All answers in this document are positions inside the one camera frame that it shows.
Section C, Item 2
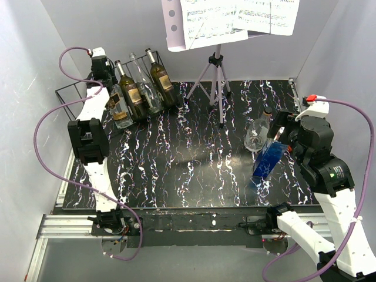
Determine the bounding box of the dark green wine bottle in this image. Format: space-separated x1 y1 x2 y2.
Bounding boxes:
145 48 179 108

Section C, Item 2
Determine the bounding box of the black wire wine rack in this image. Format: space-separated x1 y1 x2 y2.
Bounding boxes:
55 51 183 130

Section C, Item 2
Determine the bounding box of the aluminium frame rail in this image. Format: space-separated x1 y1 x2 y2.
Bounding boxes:
25 152 130 282

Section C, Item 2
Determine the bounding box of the green wine bottle silver neck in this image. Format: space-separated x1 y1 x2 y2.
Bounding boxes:
115 60 147 122

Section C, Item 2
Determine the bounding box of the small clear glass bottle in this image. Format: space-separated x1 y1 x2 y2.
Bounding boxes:
244 106 272 152

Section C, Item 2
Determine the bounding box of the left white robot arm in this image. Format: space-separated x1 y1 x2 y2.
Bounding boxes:
68 55 125 235

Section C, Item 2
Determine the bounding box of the lilac music stand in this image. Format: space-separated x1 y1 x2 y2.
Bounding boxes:
162 0 264 128

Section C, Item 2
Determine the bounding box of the right sheet music page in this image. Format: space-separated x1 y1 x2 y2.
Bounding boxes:
233 0 300 36

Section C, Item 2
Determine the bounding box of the sheet music page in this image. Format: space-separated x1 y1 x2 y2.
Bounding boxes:
180 0 248 50
233 0 300 36

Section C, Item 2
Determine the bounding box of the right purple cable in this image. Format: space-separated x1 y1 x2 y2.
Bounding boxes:
261 98 376 282

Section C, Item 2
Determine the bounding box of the tall clear empty bottle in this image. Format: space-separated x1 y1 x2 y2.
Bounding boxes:
129 52 163 116

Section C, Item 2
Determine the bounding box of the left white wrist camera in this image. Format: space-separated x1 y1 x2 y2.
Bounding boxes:
87 47 106 58

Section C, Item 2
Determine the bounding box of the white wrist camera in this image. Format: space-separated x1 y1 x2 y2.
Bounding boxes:
87 47 106 58
295 95 330 122

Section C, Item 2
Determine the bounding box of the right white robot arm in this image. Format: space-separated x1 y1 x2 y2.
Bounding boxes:
266 109 375 281

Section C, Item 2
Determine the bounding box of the left sheet music page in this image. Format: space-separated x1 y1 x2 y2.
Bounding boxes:
180 0 248 50

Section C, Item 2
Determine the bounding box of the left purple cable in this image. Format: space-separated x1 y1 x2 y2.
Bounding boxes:
33 46 144 261

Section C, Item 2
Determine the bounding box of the purple cable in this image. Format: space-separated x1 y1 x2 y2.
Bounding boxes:
33 46 144 261
261 98 376 282

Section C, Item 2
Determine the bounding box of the blue square bottle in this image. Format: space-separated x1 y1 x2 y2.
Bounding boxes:
253 139 288 179

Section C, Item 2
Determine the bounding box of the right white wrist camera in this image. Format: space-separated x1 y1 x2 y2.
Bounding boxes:
295 95 330 122

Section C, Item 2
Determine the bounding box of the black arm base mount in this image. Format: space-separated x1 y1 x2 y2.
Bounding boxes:
90 205 290 249

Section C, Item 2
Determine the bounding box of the clear bottle black cap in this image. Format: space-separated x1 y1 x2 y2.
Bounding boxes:
107 84 133 129

